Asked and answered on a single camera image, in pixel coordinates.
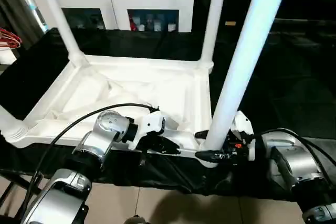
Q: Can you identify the white plastic table top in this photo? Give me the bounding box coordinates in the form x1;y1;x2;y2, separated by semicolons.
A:
8;55;217;168

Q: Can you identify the white plastic table leg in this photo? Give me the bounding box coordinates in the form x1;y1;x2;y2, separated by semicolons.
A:
0;106;27;142
33;0;89;68
202;0;293;154
198;0;229;74

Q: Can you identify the black work mat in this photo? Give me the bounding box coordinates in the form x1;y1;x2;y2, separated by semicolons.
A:
0;25;336;201

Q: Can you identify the black flat bar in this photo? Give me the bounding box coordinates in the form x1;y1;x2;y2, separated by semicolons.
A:
270;18;336;28

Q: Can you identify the black folding table frame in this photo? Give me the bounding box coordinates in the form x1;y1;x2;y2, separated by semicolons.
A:
0;169;38;220

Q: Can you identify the red cable bundle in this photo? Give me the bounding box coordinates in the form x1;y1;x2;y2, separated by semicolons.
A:
0;27;23;51

